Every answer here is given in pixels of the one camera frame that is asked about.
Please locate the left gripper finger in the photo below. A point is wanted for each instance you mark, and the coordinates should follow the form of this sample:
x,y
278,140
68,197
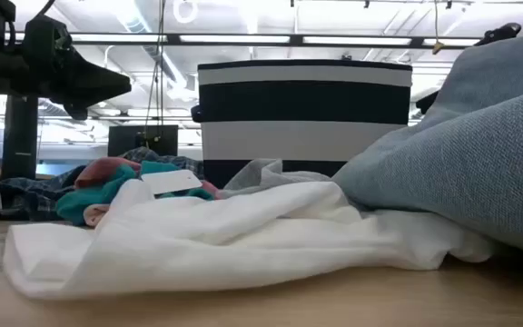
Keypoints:
x,y
107,94
89,79

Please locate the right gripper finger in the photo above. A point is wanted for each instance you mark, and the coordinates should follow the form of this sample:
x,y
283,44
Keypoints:
x,y
427,103

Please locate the coral pink garment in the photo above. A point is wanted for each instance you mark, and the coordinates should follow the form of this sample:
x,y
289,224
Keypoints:
x,y
102,170

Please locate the teal garment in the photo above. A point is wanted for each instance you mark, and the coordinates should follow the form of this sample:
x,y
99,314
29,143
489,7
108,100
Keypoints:
x,y
93,195

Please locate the large white paper tag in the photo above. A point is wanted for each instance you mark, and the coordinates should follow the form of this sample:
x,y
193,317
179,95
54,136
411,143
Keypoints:
x,y
170,181

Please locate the pale pink cloth piece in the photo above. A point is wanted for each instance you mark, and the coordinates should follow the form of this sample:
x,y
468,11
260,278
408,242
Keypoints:
x,y
94,214

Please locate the blue plaid shirt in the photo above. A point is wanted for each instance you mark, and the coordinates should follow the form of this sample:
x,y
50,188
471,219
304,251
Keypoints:
x,y
30,195

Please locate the white garment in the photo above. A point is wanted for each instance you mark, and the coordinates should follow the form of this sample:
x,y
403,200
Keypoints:
x,y
243,236

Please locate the black monitor screen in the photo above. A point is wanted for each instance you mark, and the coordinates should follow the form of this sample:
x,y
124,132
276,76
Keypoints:
x,y
125,141

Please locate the navy white striped basket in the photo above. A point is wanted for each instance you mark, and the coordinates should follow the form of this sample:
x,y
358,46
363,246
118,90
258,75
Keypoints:
x,y
302,104

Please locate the black rig crossbar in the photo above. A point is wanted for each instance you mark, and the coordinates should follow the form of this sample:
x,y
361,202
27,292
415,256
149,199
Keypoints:
x,y
295,40

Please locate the black upright post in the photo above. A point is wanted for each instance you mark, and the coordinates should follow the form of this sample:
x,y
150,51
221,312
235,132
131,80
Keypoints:
x,y
18,136

